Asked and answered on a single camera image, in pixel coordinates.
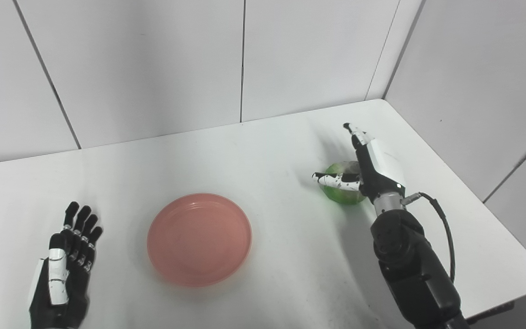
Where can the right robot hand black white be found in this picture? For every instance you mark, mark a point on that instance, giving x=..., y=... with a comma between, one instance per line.
x=372, y=169

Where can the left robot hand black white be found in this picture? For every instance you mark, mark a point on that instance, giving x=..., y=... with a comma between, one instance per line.
x=64, y=278

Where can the green cabbage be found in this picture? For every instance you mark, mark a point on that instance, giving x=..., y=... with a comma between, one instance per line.
x=343, y=194

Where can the pink round plate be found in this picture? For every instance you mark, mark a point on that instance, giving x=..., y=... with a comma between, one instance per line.
x=199, y=239

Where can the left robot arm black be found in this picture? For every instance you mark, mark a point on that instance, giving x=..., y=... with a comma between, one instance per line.
x=53, y=328

